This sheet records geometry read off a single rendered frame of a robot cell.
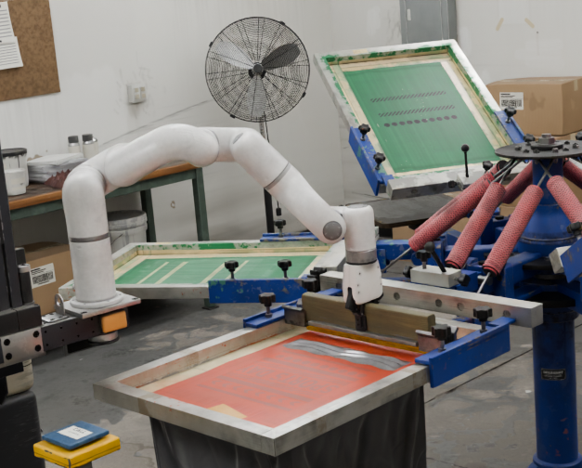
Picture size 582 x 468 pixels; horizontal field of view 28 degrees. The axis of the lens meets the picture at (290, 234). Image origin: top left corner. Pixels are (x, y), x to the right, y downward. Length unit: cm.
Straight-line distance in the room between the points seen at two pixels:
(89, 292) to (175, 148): 40
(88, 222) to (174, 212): 467
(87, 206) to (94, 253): 11
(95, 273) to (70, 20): 424
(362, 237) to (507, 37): 477
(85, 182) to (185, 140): 25
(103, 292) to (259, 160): 48
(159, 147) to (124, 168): 9
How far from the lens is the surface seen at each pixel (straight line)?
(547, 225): 342
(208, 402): 259
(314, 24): 822
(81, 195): 270
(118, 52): 707
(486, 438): 476
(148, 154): 269
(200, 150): 266
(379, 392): 248
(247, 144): 270
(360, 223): 276
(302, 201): 269
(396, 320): 278
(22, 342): 269
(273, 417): 246
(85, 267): 274
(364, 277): 280
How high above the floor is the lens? 185
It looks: 12 degrees down
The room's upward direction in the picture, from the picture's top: 5 degrees counter-clockwise
